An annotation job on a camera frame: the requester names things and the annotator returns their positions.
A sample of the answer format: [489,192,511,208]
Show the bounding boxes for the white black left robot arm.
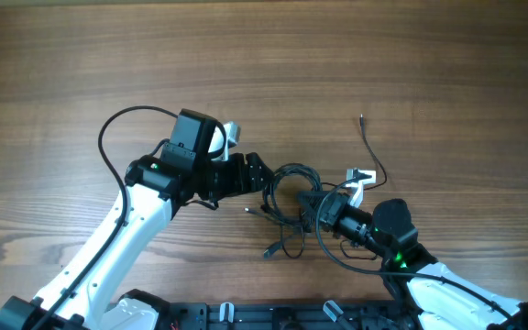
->
[0,109,273,329]

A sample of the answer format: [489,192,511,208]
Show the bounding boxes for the black left camera cable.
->
[29,105,181,330]

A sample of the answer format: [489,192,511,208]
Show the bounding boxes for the black USB cable bundle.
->
[244,162,338,260]

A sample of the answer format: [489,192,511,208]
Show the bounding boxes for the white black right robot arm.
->
[297,191,528,329]

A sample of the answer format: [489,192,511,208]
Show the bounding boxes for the black camera cable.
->
[314,177,517,322]
[29,105,181,330]

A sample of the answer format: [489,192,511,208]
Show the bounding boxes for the black base rail with clips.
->
[121,288,424,330]

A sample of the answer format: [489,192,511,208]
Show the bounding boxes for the thin black cable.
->
[321,114,388,193]

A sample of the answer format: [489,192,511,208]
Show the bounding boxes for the black right camera cable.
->
[314,177,517,322]

